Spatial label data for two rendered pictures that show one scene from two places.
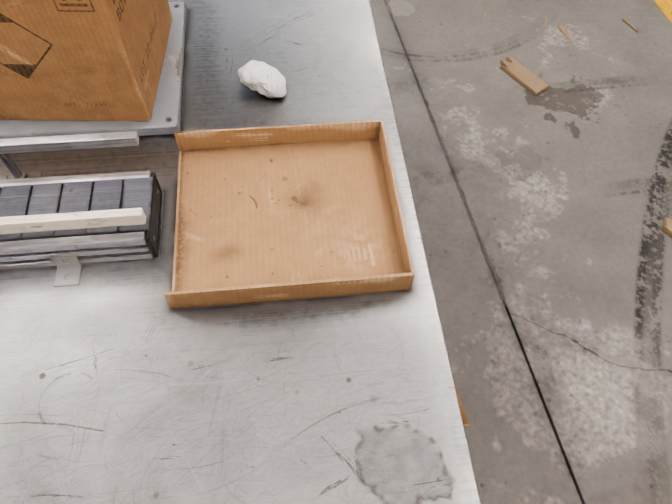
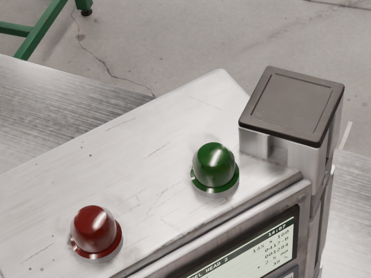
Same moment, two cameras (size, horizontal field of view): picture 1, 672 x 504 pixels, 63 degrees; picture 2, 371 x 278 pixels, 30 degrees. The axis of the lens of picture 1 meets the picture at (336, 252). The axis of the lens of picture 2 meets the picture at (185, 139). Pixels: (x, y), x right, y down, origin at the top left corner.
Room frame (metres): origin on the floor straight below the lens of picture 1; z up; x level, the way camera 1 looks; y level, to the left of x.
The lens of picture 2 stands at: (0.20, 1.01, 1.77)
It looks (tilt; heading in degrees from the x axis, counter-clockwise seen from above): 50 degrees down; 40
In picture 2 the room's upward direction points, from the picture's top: 8 degrees counter-clockwise
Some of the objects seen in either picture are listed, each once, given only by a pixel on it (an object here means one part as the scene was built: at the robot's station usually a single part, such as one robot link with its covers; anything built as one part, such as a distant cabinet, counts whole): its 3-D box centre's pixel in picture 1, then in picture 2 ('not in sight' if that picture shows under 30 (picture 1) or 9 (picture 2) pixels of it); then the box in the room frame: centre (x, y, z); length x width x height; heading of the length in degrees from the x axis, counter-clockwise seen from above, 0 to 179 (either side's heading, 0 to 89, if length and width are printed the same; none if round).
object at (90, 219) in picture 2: not in sight; (94, 229); (0.31, 1.17, 1.49); 0.03 x 0.03 x 0.02
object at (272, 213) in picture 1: (286, 206); not in sight; (0.43, 0.07, 0.85); 0.30 x 0.26 x 0.04; 99
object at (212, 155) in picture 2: not in sight; (213, 165); (0.37, 1.14, 1.49); 0.03 x 0.03 x 0.02
